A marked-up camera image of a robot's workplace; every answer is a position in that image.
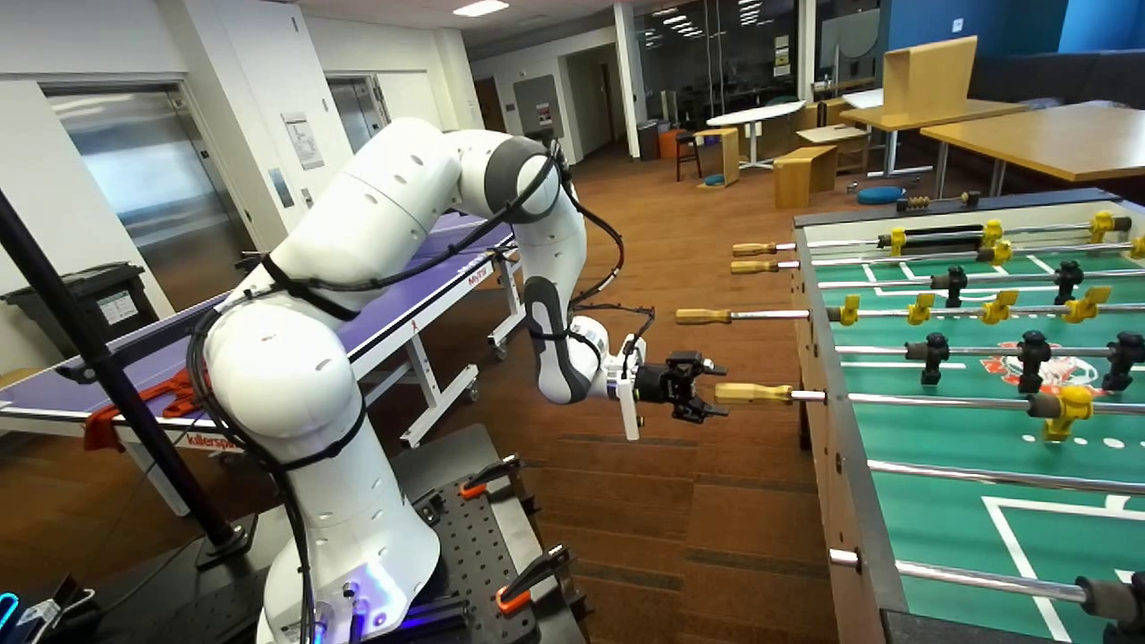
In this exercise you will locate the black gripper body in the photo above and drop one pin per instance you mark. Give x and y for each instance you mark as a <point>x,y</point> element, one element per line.
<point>670,383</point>

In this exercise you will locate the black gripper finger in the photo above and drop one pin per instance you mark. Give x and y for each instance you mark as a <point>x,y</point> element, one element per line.
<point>708,365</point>
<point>698,414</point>

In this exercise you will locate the wooden foosball rod handle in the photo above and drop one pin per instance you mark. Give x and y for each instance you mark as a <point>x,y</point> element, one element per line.
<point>704,315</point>
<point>754,267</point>
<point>754,249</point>
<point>754,390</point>

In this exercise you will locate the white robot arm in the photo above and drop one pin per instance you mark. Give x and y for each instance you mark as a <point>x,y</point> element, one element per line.
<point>286,364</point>

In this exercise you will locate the orange black clamp far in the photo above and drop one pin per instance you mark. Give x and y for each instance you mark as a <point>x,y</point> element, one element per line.
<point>486,477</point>

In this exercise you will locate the orange black clamp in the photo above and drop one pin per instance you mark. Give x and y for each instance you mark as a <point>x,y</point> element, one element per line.
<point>486,477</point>
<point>531,580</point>

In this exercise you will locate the wooden bench stool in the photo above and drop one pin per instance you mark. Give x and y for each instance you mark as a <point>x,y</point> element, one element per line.
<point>804,172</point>

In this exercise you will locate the orange black clamp near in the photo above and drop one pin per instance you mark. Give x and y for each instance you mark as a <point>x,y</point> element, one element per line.
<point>531,580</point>

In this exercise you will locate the white round table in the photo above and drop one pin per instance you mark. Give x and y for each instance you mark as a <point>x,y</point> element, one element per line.
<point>754,123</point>

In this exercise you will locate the green foosball table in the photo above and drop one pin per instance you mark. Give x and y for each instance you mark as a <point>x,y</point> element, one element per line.
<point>934,357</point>

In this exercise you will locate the yellow foosball player front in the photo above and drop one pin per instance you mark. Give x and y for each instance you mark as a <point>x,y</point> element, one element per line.
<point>1070,404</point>

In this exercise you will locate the wooden table right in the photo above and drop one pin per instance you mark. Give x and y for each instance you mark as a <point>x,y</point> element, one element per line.
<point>1070,140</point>

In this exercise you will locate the black tripod stand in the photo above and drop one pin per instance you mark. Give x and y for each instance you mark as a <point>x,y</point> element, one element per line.
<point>224,537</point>

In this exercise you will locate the purple ping pong table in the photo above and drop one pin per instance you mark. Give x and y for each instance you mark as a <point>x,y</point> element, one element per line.
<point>383,348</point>

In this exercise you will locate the black trash bin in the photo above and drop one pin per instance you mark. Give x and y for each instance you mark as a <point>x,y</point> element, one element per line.
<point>110,295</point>

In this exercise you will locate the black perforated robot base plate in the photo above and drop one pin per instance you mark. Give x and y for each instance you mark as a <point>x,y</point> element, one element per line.
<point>488,541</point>

